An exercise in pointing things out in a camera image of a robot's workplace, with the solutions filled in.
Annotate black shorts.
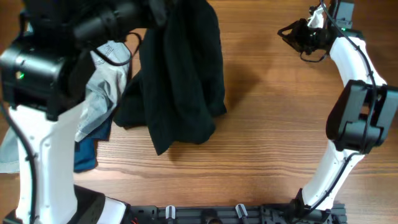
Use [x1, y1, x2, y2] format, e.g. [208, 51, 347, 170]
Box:
[114, 0, 226, 155]

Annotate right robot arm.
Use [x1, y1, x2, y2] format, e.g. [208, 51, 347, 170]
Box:
[277, 0, 397, 223]

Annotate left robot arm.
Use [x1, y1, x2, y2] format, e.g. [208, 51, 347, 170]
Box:
[1, 0, 170, 223]

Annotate light blue denim shorts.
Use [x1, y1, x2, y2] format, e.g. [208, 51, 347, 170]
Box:
[1, 41, 130, 174]

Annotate dark blue garment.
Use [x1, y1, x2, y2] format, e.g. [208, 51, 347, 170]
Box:
[74, 117, 112, 173]

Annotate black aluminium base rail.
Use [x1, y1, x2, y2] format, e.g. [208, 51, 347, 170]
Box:
[126, 204, 348, 224]

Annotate right grey rail clip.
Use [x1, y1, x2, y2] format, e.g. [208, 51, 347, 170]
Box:
[235, 203, 249, 224]

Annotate grey rail clip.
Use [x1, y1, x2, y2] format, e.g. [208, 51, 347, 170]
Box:
[165, 205, 176, 220]
[235, 203, 249, 224]

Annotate left grey rail clip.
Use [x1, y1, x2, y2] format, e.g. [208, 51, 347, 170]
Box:
[165, 205, 176, 220]

